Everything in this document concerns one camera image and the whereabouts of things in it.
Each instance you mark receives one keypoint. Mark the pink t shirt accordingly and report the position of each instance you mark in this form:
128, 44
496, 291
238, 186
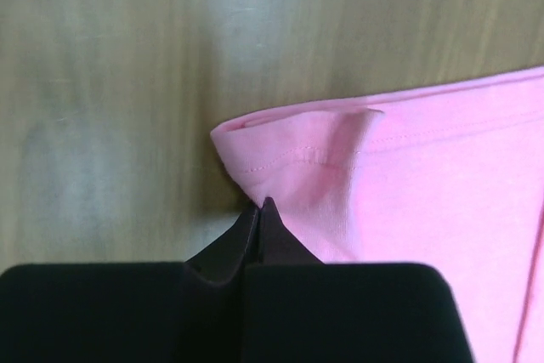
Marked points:
450, 176

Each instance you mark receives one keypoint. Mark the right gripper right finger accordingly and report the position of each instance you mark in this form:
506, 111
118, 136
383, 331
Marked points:
297, 309

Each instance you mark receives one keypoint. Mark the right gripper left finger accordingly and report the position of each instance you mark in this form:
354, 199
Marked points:
130, 312

